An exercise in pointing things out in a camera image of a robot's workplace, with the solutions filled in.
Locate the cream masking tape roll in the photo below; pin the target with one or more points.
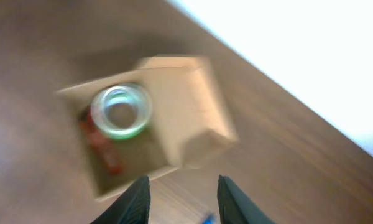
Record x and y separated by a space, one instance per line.
121 106

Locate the brown cardboard box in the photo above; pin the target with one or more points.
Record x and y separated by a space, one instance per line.
189 124

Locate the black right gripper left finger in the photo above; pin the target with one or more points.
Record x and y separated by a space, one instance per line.
132 207

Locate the green tape roll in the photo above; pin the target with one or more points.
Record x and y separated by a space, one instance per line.
123 134

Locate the red utility knife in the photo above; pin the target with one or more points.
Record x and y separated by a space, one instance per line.
102 145

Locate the blue pen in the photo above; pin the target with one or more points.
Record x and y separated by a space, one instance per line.
209 219

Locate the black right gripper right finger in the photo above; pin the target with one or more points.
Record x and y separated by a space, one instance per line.
235 207

